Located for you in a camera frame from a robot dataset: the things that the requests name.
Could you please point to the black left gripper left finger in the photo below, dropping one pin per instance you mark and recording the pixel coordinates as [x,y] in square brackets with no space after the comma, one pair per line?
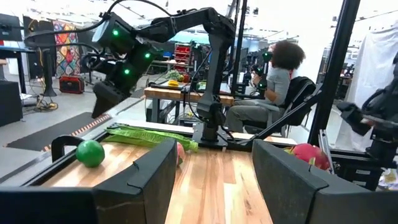
[124,202]

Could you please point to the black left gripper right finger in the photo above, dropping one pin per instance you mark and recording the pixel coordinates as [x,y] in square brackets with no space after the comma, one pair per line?
[304,199]

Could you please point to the pink dragon fruit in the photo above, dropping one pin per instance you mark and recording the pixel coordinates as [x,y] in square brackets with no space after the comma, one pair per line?
[311,154]

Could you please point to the green leafy lettuce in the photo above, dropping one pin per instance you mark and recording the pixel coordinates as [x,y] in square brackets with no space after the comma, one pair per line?
[146,137]

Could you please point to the green lime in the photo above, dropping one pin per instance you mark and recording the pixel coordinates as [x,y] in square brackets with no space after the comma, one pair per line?
[90,153]

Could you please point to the pink peach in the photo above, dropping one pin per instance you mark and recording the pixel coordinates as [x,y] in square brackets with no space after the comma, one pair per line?
[180,152]

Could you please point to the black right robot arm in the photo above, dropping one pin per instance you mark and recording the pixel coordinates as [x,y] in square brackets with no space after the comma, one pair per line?
[217,62]

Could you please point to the red case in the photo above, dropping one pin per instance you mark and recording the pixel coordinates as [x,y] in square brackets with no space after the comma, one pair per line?
[71,84]

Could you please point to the colourful patterned hanging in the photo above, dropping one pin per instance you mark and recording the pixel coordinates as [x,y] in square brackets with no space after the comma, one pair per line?
[66,53]

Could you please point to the black hazard-striped floor mat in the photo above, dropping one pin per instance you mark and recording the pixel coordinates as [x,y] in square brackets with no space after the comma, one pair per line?
[56,130]

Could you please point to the black stand pole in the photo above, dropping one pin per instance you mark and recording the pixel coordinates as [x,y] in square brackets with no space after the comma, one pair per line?
[48,74]

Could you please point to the red parts bin rack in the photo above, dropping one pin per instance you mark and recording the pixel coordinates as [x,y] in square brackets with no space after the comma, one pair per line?
[183,56]

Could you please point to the black cabinet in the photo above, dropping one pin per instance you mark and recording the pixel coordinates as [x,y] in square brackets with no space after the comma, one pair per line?
[9,102]

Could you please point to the black standing desk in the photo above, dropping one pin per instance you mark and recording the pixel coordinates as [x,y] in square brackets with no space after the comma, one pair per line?
[12,49]

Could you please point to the black office chair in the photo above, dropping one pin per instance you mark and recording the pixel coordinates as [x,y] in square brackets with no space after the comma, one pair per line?
[298,90]

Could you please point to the person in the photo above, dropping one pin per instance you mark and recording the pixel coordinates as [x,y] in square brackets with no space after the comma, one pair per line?
[278,81]

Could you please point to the white curtain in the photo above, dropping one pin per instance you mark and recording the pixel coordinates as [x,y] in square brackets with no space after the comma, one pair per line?
[373,68]

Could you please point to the black frame bracket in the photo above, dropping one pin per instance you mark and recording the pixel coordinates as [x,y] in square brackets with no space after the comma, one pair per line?
[62,141]

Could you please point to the black aluminium table frame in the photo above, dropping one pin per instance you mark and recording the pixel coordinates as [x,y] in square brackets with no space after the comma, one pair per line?
[335,62]

